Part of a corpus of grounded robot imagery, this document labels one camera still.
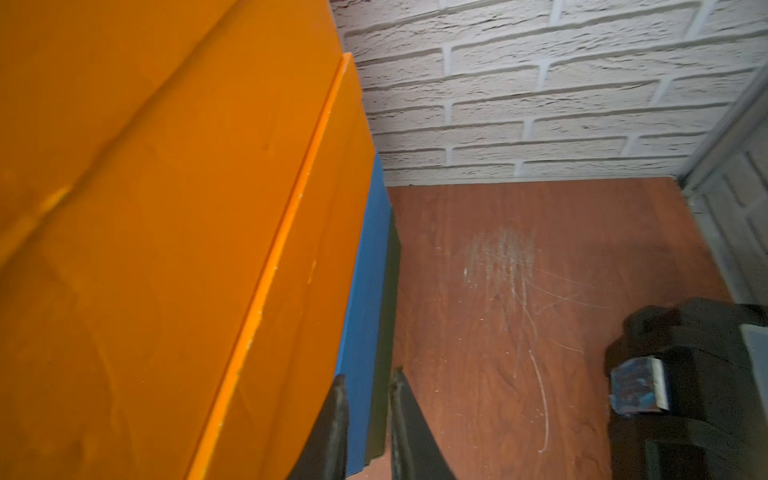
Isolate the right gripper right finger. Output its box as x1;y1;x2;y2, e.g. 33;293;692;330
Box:
389;367;456;480

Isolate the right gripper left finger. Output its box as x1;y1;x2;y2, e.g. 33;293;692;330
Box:
287;374;349;480

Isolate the blue shoebox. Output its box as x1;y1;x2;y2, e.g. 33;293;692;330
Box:
336;156;391;475

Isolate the orange shoebox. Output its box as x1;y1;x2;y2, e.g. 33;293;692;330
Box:
189;54;374;479
1;1;342;479

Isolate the green shoebox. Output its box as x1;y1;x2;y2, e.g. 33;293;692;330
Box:
364;214;401;467

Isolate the black grey toolbox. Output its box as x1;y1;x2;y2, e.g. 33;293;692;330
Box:
604;298;767;479

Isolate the right corner aluminium profile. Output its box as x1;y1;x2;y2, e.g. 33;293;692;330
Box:
678;65;767;198

